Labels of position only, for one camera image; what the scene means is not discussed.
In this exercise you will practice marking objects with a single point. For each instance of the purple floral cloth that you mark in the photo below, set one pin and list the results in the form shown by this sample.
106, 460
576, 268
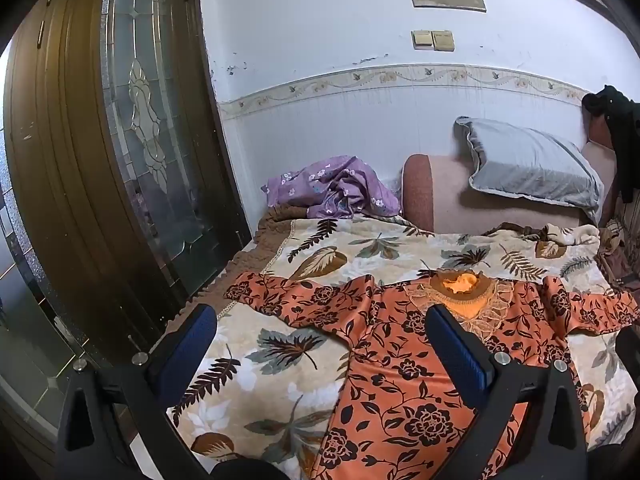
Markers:
345, 185

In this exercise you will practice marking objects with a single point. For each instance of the wooden door with glass panel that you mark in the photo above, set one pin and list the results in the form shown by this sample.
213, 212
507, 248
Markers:
75, 160

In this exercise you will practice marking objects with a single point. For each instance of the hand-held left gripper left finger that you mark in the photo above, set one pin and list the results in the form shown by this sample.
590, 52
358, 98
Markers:
191, 338

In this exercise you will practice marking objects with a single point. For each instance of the brass wall switch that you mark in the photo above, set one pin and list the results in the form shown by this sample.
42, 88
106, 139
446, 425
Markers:
443, 41
422, 39

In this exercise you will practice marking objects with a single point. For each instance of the grey pillow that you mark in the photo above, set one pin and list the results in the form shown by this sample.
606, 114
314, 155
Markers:
530, 165

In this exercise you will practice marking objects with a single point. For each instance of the leaf print blanket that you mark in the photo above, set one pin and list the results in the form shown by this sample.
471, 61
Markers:
280, 280

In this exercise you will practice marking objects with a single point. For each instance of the brown patterned cloth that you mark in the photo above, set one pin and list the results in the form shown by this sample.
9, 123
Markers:
622, 255

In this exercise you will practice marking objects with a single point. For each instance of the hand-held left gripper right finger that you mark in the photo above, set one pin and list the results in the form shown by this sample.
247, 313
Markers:
456, 355

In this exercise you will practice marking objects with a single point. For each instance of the black garment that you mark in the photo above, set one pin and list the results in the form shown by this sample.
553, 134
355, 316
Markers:
622, 130

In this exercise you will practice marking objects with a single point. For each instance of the orange floral garment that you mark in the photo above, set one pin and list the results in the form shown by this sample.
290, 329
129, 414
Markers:
395, 360

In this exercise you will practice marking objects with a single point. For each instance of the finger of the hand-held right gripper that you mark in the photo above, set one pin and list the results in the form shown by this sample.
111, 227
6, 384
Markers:
630, 352

